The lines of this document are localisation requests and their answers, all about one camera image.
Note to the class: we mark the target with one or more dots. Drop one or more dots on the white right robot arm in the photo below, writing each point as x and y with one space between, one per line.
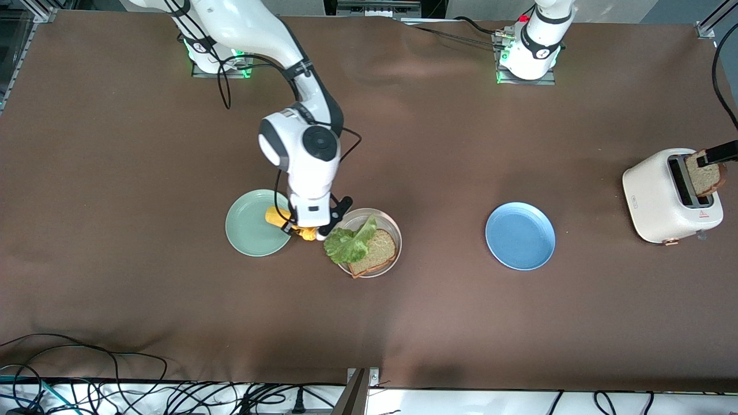
300 150

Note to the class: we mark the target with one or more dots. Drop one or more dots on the black power plug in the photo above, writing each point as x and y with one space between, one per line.
298 402

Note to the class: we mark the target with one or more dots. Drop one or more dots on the blue plate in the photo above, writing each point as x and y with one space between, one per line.
519 236

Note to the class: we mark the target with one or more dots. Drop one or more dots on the green lettuce leaf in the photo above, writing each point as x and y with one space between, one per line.
346 245

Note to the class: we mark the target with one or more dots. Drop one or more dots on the white toaster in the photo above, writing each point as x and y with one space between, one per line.
646 196

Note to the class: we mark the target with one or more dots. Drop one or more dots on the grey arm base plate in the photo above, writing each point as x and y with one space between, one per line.
202 74
527 82

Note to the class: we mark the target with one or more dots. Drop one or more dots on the black metal equipment frame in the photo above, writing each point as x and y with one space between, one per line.
375 8

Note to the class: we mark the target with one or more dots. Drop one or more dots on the clear acrylic enclosure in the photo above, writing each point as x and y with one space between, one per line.
8 57

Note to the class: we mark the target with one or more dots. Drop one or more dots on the beige plate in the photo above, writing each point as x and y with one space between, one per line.
386 222

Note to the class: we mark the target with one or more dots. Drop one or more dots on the toasted brown bread slice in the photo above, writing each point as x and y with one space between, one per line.
706 181
380 251

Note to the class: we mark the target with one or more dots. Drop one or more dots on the aluminium corner profile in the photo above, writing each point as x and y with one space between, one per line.
43 10
706 29

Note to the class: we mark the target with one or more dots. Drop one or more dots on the mint green plate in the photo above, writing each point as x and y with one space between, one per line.
248 230

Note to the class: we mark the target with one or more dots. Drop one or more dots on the brown table cloth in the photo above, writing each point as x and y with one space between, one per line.
461 144

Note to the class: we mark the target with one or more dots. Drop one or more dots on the aluminium profile post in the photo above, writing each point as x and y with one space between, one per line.
354 397

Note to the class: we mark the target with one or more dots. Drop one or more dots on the yellow mustard squeeze bottle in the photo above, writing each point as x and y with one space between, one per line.
275 216

